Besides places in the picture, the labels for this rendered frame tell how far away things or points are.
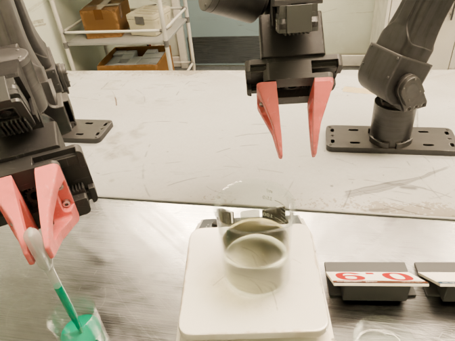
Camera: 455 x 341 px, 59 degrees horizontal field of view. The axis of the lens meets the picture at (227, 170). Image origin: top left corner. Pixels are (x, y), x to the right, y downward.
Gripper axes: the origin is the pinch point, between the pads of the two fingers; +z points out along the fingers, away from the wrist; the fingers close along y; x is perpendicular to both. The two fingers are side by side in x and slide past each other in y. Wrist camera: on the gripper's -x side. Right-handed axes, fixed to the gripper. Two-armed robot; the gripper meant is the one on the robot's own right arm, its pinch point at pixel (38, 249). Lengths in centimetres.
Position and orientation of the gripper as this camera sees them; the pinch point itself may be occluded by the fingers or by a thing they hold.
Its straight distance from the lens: 36.3
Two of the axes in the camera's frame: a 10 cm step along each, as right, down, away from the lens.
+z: 3.8, 5.4, -7.5
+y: 9.2, -2.9, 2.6
